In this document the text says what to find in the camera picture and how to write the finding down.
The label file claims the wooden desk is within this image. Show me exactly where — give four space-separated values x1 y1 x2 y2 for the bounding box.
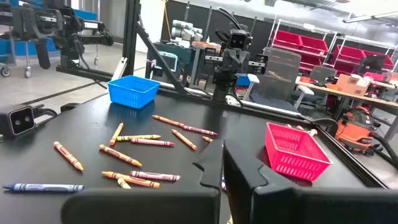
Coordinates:
295 77 398 116

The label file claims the black vacuum hose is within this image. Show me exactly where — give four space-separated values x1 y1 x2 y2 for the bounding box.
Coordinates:
368 132 398 170

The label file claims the blue plastic basket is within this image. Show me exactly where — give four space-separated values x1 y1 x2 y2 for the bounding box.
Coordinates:
107 75 161 110

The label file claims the red crayon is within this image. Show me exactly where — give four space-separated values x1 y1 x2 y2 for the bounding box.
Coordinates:
101 170 160 189

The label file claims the red plastic basket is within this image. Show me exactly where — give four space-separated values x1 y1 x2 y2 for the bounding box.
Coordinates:
264 122 333 182

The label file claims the yellow crayon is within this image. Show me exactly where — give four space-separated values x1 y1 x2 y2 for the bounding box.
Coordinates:
116 134 162 142
116 177 132 190

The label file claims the black camera cable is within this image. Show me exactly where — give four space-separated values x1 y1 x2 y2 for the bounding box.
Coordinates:
32 104 78 118

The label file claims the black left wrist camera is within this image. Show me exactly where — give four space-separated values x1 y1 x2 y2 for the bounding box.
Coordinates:
228 29 252 50

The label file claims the pink crayon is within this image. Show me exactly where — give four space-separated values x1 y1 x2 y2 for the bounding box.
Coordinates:
129 170 182 182
130 138 175 147
182 124 219 137

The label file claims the orange shop vacuum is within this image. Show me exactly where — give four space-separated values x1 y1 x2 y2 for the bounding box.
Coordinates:
334 105 382 154

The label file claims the red storage bin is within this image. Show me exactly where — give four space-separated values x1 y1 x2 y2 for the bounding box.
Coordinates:
300 35 329 54
362 49 395 70
332 44 366 63
273 30 302 49

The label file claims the ceiling light fixture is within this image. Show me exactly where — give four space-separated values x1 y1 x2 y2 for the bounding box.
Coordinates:
341 11 398 24

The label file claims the teal teach pendant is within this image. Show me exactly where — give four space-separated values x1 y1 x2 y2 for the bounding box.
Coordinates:
154 51 179 73

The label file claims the blue bin cart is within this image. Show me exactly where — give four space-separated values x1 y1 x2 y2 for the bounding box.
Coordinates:
0 0 100 78

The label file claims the blue crayon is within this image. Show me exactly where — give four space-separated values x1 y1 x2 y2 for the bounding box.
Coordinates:
2 183 85 193

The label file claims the black monitor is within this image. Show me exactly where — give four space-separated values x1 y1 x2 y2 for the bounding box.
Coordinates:
357 54 387 75

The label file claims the black partition curtain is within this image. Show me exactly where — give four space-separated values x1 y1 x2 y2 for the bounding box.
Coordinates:
161 0 274 57

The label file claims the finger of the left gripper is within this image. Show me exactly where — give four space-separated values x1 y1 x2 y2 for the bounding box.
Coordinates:
236 51 249 75
224 51 237 75

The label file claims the white frame bracket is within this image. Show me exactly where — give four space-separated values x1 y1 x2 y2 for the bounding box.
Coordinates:
110 57 129 82

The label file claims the grey office chair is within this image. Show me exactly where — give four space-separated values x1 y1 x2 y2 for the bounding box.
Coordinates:
247 46 315 114

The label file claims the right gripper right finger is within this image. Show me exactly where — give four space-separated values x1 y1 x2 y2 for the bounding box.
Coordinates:
223 139 398 224

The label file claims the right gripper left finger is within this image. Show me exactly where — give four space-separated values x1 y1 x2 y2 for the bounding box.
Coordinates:
60 139 224 224

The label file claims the cardboard box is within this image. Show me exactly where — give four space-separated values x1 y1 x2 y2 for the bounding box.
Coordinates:
335 73 371 96

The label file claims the white wire shelf rack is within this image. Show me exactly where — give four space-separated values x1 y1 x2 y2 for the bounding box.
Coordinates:
266 18 338 77
335 34 398 77

